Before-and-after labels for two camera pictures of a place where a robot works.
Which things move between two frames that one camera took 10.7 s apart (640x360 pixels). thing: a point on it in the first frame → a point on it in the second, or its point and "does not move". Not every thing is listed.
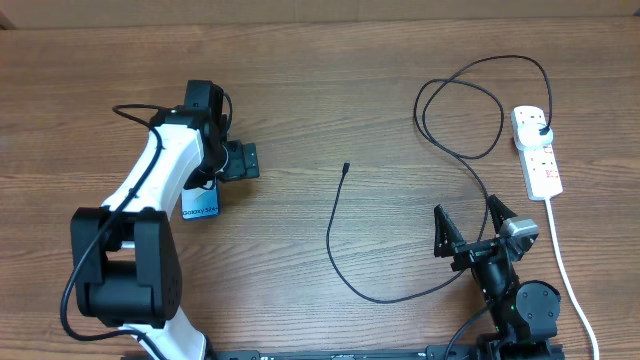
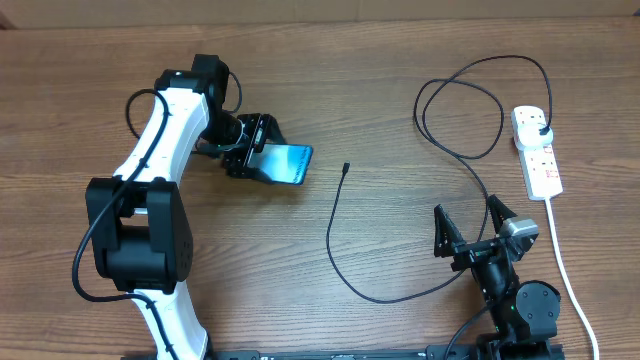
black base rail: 459,352 does not move
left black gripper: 237,167 → 237,163
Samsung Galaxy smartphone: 201,202 → 283,163
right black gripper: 448,242 does not move
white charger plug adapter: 528,136 does not move
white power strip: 541,167 does not move
